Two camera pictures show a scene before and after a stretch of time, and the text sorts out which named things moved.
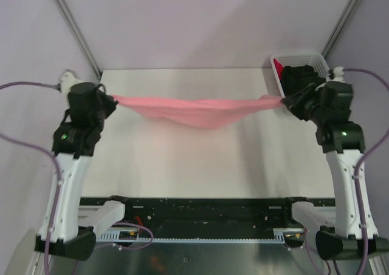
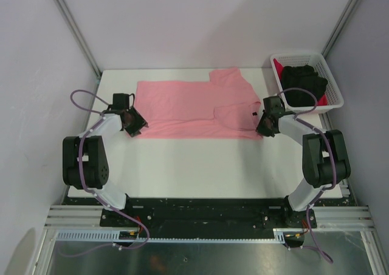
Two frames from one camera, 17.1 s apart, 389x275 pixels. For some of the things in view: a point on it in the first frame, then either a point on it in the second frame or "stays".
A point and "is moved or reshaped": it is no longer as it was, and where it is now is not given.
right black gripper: (295, 102) → (261, 130)
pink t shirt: (196, 113) is moved or reshaped
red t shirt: (279, 67) stays
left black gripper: (109, 100) → (140, 122)
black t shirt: (296, 78) stays
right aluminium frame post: (345, 18) stays
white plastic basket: (299, 59) stays
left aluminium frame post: (73, 27) stays
